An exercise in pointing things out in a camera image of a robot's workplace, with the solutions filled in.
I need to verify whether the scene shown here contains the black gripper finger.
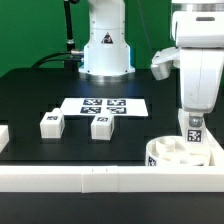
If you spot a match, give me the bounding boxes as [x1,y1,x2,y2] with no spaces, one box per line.
[189,114,203,128]

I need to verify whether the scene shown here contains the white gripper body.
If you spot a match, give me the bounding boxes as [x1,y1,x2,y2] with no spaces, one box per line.
[151,0,224,114]

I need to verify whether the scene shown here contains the white round stool seat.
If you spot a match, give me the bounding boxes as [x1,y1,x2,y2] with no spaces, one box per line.
[145,136,211,167]

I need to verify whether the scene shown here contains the white paper marker sheet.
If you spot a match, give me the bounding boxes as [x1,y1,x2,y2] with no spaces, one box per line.
[61,98,148,117]

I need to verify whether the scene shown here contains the white block at left edge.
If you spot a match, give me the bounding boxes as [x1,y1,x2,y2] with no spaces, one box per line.
[0,125,9,153]

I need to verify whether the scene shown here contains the black cables at base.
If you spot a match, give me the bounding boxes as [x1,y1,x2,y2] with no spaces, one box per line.
[31,0,84,69]

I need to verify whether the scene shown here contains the white obstacle fence wall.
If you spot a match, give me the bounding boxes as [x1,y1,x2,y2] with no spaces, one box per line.
[0,128,224,194]

